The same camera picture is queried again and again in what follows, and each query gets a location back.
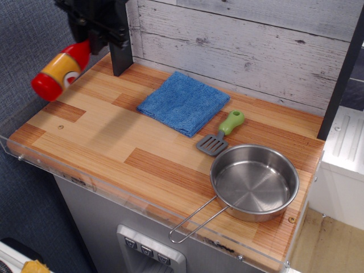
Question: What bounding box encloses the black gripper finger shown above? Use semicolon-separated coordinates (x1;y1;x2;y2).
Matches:
69;17;88;43
88;28;109;55

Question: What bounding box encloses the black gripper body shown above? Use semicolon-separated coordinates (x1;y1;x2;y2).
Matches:
55;1;118;43

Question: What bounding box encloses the red toy sauce bottle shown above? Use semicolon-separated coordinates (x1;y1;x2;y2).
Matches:
31;39;91;102

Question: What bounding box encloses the blue folded cloth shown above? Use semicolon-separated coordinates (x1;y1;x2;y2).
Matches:
137;71;230;138

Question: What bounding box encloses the clear acrylic table guard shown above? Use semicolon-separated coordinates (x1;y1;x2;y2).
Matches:
1;39;323;271

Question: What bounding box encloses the grey cabinet with dispenser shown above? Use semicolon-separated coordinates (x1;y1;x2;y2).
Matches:
55;177;260;272

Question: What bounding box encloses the stainless steel pan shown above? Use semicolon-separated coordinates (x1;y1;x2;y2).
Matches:
168;143;300;245

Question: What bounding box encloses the white ribbed side counter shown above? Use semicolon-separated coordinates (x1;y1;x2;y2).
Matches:
308;106;363;230

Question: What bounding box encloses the dark left support post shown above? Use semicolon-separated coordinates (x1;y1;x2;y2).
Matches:
109;1;133;77

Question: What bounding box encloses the dark support post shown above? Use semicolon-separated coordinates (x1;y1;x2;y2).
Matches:
317;7;363;140
109;1;133;77

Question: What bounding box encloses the green handled grey spatula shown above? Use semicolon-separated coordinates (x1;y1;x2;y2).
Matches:
196;110;245;156

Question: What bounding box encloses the dark right support post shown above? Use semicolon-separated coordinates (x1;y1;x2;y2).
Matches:
317;7;363;140

